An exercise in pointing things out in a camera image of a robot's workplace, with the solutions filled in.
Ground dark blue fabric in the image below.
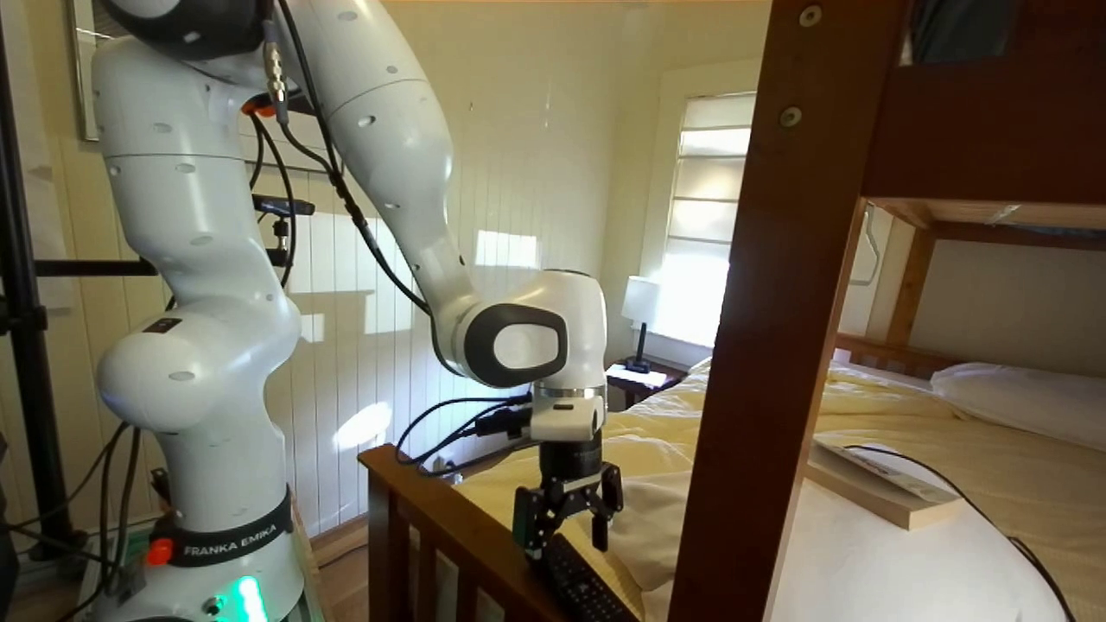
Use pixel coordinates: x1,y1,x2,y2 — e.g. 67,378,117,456
909,0,1023,70

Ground small wooden block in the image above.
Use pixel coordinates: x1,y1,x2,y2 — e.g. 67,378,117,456
804,440,966,534

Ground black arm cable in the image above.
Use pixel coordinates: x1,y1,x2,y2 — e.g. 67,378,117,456
237,0,465,378

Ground large white pillow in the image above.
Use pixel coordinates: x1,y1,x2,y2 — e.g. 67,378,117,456
600,463,1076,622

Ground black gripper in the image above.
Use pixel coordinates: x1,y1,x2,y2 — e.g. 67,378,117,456
512,435,624,566

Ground black base cables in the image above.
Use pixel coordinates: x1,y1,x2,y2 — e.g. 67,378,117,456
0,413,160,622

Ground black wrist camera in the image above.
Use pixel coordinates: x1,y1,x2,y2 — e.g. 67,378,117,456
459,393,539,445

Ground yellow striped bed sheet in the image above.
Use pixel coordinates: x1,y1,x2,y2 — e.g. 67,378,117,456
451,352,1106,622

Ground white window blind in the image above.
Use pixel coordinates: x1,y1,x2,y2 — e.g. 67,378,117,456
658,90,761,350

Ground wooden bunk bed frame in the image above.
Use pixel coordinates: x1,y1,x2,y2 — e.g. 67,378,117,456
355,0,1106,622

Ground white shade table lamp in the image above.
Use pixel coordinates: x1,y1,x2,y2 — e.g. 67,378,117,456
618,274,664,374

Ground dark nightstand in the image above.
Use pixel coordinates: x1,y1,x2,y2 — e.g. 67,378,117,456
600,358,694,413

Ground flat white pillow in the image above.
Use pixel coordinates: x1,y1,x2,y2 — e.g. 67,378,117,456
926,358,1106,456

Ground black tripod stand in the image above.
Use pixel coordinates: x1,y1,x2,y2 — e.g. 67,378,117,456
0,21,162,569

